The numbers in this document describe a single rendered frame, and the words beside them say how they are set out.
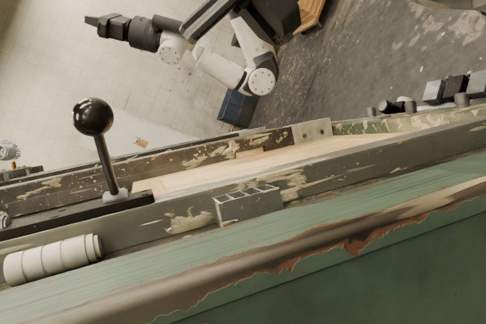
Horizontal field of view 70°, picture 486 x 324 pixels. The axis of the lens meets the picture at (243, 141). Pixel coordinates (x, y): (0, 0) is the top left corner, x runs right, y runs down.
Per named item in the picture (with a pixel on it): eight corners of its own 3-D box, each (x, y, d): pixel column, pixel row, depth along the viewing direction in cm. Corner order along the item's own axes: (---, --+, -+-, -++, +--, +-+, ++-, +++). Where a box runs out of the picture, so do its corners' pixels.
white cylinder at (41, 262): (6, 293, 30) (101, 265, 33) (-2, 260, 30) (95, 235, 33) (18, 280, 33) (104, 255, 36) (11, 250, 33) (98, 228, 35)
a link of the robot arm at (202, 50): (168, 32, 102) (207, 56, 106) (158, 50, 96) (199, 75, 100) (176, 16, 97) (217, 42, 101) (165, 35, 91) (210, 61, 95)
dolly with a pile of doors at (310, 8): (340, -16, 377) (309, -34, 366) (324, 29, 377) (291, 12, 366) (315, 1, 436) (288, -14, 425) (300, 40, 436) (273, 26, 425)
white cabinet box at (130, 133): (244, 156, 482) (95, 101, 427) (229, 195, 482) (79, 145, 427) (234, 151, 541) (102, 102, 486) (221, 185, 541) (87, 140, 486)
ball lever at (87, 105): (137, 212, 38) (109, 103, 31) (101, 222, 37) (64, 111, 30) (134, 192, 41) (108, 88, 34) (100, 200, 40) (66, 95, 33)
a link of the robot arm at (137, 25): (117, 5, 100) (158, 15, 100) (116, 37, 104) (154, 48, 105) (96, 10, 89) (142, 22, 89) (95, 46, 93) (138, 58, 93)
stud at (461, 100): (474, 106, 65) (471, 90, 65) (464, 108, 65) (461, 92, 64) (462, 108, 68) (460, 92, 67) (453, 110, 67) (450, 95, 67)
